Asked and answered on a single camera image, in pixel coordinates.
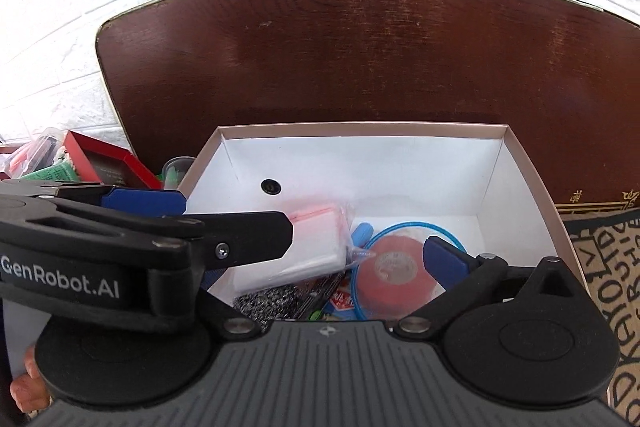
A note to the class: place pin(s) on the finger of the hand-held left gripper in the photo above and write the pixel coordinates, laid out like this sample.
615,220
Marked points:
145,201
250,237

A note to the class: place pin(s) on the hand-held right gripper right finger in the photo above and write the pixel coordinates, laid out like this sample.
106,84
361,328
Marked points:
442,257

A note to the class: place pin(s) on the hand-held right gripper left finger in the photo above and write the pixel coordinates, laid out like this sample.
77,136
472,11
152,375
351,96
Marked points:
222,293

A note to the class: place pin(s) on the clear zip bag pink seal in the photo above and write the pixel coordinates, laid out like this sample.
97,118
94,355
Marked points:
320,242

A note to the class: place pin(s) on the white cardboard box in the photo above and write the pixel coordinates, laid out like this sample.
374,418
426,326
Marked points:
400,177

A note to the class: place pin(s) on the dark wooden desktop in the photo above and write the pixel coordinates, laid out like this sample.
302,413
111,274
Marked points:
350,57

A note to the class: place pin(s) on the person's left hand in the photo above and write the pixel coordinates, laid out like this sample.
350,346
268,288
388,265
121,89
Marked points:
30,382

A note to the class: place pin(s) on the red round lid container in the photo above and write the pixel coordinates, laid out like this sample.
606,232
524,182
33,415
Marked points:
462,244

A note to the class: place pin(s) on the silver steel wool scrubber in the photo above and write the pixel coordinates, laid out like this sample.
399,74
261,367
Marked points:
265,302

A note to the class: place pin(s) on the clear plastic cup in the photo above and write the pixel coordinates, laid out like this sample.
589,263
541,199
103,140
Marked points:
177,169

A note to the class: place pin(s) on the red square box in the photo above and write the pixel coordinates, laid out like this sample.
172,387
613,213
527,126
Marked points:
112,164

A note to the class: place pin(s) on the red tape roll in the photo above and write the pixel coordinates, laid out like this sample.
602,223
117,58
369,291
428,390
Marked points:
395,269

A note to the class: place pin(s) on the small blue plastic piece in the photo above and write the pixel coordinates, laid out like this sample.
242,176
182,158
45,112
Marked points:
362,233

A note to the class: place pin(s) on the black pen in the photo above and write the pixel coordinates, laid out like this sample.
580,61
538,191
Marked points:
325,289

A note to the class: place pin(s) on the green plastic item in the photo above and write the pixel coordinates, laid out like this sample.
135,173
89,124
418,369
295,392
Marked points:
55,174

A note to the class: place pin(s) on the red printed packet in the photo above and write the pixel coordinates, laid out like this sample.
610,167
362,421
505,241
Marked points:
341,298

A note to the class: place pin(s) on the clear plastic container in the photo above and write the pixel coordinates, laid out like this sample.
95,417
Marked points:
37,152

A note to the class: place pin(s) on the beige lettered mat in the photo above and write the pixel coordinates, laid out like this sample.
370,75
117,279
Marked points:
612,287

